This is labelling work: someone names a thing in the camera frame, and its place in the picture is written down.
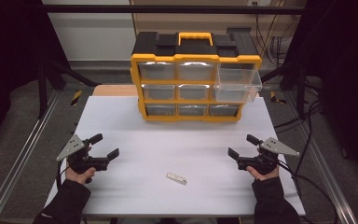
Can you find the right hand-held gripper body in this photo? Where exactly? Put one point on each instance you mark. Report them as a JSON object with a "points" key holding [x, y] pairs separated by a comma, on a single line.
{"points": [[265, 161]]}

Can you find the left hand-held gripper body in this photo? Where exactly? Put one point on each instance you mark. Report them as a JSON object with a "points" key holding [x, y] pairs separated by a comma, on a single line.
{"points": [[80, 161]]}

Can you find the large clear plastic drawer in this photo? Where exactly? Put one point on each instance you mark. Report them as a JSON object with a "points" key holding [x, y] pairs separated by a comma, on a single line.
{"points": [[237, 84]]}

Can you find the small white rectangular stick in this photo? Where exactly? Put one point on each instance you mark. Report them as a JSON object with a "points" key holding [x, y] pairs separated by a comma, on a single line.
{"points": [[176, 178]]}

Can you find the person's right hand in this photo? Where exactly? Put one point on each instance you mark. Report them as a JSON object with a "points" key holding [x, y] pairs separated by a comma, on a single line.
{"points": [[264, 176]]}

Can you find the person's left hand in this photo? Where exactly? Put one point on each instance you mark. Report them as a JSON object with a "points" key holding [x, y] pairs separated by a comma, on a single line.
{"points": [[79, 178]]}

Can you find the yellow black tape strip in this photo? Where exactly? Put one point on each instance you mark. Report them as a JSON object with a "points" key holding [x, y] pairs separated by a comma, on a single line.
{"points": [[76, 97], [275, 98]]}

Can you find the black metal stand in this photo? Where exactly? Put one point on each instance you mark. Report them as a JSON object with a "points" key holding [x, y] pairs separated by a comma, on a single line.
{"points": [[43, 90], [300, 90]]}

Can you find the set of small clear drawers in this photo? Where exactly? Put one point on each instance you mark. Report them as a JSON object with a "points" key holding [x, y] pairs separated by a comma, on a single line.
{"points": [[160, 91]]}

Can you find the yellow black drawer organizer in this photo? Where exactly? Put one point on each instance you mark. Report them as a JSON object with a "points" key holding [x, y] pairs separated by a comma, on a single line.
{"points": [[167, 46]]}

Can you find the dark curtain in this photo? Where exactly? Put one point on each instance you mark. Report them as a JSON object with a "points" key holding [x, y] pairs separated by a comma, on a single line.
{"points": [[348, 62], [9, 46]]}

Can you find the black horizontal bar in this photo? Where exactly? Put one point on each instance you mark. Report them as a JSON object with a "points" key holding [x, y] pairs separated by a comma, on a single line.
{"points": [[167, 9]]}

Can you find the aluminium frame rail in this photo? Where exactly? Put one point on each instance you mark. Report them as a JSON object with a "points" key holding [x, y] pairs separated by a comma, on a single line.
{"points": [[323, 161], [21, 152]]}

